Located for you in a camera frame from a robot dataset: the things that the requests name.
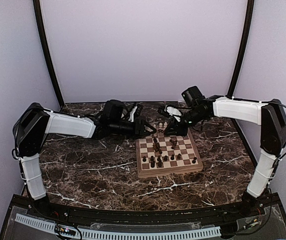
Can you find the dark tall piece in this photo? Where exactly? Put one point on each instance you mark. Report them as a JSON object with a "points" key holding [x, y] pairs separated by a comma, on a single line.
{"points": [[159, 161], [152, 161]]}

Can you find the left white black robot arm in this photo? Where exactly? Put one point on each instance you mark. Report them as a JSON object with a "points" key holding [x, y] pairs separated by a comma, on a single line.
{"points": [[32, 128]]}

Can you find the white slotted cable duct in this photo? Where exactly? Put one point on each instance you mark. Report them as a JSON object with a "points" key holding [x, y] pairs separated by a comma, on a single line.
{"points": [[69, 232]]}

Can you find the wooden chess board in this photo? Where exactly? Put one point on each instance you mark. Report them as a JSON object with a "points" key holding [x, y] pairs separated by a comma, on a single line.
{"points": [[186, 147]]}

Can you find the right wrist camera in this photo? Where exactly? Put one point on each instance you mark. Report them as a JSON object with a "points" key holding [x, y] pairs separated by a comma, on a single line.
{"points": [[192, 96]]}

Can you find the left black frame post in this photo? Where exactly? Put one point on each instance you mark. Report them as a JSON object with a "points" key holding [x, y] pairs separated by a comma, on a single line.
{"points": [[46, 52]]}

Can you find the black frame post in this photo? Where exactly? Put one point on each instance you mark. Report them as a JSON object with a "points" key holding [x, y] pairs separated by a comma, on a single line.
{"points": [[46, 52], [242, 47]]}

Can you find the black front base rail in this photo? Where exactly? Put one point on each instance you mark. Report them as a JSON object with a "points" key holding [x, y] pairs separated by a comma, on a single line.
{"points": [[266, 221]]}

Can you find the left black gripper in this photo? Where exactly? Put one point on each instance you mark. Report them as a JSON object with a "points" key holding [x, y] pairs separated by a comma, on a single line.
{"points": [[138, 134]]}

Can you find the fallen dark piece pile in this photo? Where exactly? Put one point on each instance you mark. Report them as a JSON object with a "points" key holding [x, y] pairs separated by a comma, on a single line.
{"points": [[160, 145]]}

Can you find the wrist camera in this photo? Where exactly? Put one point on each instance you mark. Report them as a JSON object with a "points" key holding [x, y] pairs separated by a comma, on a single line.
{"points": [[192, 96], [112, 111]]}

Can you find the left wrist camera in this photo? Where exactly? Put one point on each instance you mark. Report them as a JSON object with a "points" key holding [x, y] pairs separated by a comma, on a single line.
{"points": [[112, 111]]}

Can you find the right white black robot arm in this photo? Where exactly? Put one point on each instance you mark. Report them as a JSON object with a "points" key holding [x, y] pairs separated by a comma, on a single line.
{"points": [[268, 117]]}

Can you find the right black frame post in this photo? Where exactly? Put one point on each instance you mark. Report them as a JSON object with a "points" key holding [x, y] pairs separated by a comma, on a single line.
{"points": [[242, 47]]}

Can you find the white pieces back row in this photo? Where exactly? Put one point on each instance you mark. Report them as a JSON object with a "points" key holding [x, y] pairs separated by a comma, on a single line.
{"points": [[162, 126]]}

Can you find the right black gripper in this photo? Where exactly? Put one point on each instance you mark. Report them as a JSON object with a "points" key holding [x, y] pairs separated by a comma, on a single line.
{"points": [[180, 131]]}

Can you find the dark tall piece front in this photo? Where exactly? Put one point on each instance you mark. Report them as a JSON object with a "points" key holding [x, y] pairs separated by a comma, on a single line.
{"points": [[152, 161]]}

